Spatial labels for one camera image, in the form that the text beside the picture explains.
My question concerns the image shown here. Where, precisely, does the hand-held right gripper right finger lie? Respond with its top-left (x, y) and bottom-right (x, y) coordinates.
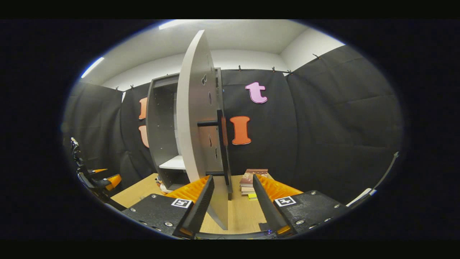
top-left (252, 174), bottom-right (348, 237)

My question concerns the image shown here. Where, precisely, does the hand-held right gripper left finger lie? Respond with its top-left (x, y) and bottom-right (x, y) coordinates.
top-left (121, 175), bottom-right (216, 239)

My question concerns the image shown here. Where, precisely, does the grey cabinet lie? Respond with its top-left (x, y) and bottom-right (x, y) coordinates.
top-left (145, 67), bottom-right (226, 192)

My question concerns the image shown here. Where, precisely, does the white cabinet door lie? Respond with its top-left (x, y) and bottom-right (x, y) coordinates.
top-left (176, 30), bottom-right (233, 231)

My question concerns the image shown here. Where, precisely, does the stack of books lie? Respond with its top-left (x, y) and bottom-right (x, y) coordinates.
top-left (239, 168), bottom-right (274, 201)

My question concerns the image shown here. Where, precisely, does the penguin plush toy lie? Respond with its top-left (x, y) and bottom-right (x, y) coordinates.
top-left (155, 176), bottom-right (170, 195)

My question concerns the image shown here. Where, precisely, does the white strip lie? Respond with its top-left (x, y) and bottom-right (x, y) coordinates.
top-left (346, 151), bottom-right (400, 208)

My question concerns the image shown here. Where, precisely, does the ceiling light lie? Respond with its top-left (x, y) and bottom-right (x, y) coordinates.
top-left (81, 56), bottom-right (105, 79)

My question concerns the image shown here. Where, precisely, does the black backdrop cloth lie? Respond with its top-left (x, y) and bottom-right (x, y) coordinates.
top-left (63, 45), bottom-right (403, 206)

